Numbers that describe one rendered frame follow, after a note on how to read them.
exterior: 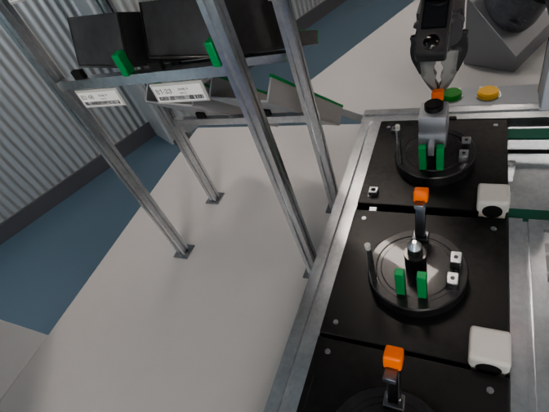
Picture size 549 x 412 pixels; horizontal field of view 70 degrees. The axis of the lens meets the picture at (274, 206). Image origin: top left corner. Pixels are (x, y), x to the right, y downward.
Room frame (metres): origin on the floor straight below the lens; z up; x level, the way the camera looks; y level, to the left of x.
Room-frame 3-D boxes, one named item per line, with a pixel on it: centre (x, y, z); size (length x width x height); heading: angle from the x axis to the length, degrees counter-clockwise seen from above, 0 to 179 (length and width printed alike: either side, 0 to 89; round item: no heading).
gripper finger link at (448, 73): (0.59, -0.39, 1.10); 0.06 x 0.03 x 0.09; 143
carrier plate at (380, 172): (0.51, -0.31, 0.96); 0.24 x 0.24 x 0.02; 53
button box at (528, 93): (0.63, -0.51, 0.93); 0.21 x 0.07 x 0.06; 53
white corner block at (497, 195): (0.37, -0.33, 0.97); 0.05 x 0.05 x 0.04; 53
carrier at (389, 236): (0.31, -0.16, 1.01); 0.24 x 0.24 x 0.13; 53
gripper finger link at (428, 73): (0.61, -0.36, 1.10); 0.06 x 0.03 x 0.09; 143
